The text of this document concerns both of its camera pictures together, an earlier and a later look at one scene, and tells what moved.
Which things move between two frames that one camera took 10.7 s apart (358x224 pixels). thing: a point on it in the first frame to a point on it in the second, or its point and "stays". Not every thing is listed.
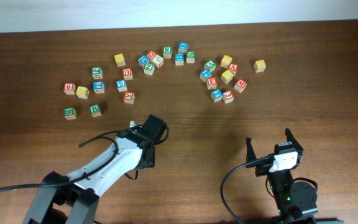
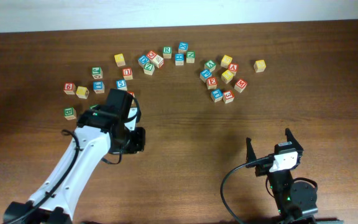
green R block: x=167 y=52 stays
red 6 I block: x=69 y=88 stays
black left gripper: x=150 y=163 to x=138 y=144
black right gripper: x=251 y=154 stays
